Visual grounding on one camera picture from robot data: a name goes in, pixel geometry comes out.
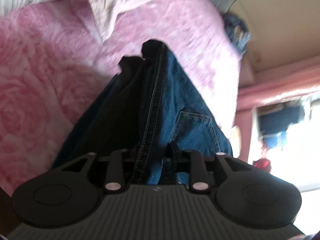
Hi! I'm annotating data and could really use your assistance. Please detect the dark blue denim jeans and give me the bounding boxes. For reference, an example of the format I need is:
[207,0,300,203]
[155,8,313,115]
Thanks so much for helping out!
[52,40,233,185]

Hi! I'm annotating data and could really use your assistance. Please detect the red object by window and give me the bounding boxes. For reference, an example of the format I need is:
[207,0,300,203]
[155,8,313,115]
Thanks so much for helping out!
[252,158,272,173]

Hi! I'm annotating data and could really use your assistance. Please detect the light blue denim jeans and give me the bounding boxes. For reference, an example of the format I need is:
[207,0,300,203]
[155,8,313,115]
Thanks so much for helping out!
[222,12,251,57]

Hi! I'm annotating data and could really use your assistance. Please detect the pink floral bed blanket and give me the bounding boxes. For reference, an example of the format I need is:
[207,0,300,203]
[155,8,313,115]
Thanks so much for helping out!
[1,0,240,194]

